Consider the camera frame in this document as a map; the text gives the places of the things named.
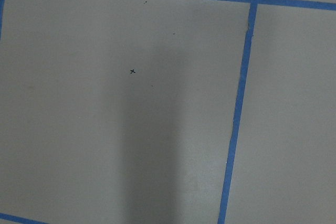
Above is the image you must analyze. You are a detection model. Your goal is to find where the brown paper table cover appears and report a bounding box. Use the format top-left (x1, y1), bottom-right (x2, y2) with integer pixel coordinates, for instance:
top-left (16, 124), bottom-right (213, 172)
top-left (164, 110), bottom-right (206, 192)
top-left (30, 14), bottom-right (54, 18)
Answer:
top-left (1, 0), bottom-right (335, 223)

